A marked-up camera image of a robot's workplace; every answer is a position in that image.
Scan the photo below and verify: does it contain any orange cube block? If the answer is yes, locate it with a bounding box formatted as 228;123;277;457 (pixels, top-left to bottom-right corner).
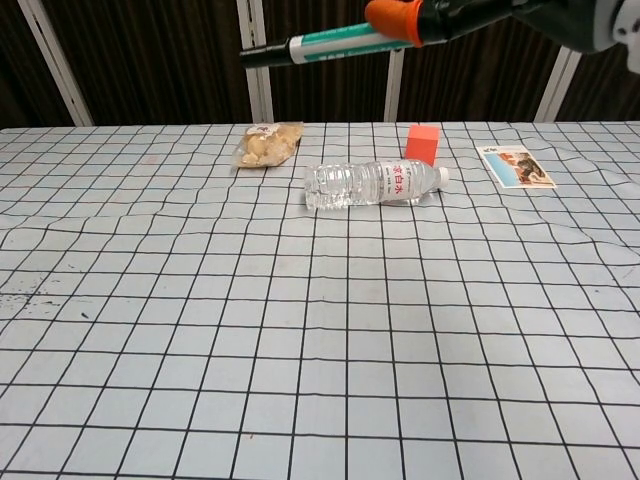
404;124;442;167

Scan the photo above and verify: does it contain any clear bag of snacks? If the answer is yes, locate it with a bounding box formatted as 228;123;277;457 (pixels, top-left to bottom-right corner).
229;122;305;170

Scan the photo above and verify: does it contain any picture card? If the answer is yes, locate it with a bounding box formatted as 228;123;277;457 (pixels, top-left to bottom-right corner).
475;144;558;190

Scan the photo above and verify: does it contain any white metal partition post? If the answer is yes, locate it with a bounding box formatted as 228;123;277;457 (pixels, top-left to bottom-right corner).
533;44;584;123
383;44;407;123
17;0;95;126
236;0;275;124

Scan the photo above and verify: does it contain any clear plastic water bottle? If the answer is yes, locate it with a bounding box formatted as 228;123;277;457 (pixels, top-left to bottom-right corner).
303;158;450;212

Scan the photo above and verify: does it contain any light blue checkered tablecloth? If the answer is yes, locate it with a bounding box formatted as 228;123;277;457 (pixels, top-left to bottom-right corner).
0;121;640;480

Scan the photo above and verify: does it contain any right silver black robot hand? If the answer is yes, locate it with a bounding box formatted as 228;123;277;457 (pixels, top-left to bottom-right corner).
363;0;621;54

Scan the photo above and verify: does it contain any green white marker pen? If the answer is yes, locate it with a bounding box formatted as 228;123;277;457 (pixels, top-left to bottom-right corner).
288;22;416;66

